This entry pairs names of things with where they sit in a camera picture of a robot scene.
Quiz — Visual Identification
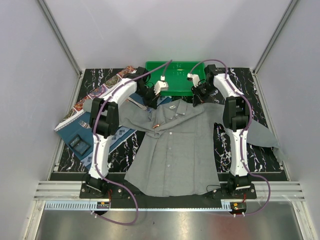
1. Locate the frame post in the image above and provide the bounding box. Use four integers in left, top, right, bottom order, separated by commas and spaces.
252, 0, 300, 76
36, 0, 84, 79

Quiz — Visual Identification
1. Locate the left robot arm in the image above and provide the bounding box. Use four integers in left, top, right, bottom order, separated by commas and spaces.
81, 67, 159, 198

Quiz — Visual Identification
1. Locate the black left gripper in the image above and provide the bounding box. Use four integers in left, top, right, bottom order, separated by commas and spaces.
135, 85, 161, 110

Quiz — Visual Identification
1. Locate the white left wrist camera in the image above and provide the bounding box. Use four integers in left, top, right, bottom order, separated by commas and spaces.
153, 75, 169, 95

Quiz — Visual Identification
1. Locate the grey button shirt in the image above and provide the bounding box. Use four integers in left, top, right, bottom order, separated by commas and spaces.
81, 99, 287, 197

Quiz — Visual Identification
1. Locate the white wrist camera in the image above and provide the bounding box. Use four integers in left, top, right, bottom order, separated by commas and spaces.
187, 73, 201, 87
153, 75, 169, 95

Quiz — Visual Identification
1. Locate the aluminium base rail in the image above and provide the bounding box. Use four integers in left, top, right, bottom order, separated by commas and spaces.
34, 173, 305, 212

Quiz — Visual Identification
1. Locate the purple cable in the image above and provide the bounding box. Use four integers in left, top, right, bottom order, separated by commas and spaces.
189, 58, 272, 217
89, 59, 173, 226

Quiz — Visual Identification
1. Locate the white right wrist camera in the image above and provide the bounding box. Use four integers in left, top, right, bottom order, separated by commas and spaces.
187, 73, 201, 87

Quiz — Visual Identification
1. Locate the right frame post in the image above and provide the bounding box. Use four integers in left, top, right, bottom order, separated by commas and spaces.
252, 0, 300, 76

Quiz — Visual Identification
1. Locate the silver fork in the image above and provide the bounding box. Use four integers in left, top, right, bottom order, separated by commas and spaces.
78, 120, 91, 129

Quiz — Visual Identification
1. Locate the silver table knife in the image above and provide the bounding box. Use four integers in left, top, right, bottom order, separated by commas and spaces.
127, 97, 147, 111

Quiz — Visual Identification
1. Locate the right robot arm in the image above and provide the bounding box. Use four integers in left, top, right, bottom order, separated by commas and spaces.
187, 64, 252, 199

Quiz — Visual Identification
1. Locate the left frame post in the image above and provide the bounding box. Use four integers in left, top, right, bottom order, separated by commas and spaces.
36, 0, 84, 79

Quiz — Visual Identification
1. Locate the colourful patterned table runner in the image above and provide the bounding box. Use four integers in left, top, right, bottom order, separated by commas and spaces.
54, 65, 136, 132

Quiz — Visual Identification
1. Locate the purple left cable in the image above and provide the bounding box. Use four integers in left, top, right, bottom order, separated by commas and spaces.
89, 59, 173, 226

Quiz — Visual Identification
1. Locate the green plastic tray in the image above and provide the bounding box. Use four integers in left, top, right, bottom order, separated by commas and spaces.
145, 61, 206, 97

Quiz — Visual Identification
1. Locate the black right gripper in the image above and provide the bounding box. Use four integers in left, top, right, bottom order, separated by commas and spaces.
190, 82, 216, 108

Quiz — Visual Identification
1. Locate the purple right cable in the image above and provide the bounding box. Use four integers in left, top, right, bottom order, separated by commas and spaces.
189, 58, 272, 217

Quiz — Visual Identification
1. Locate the blue patterned placemat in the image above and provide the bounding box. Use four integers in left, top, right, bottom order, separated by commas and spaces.
57, 74, 173, 169

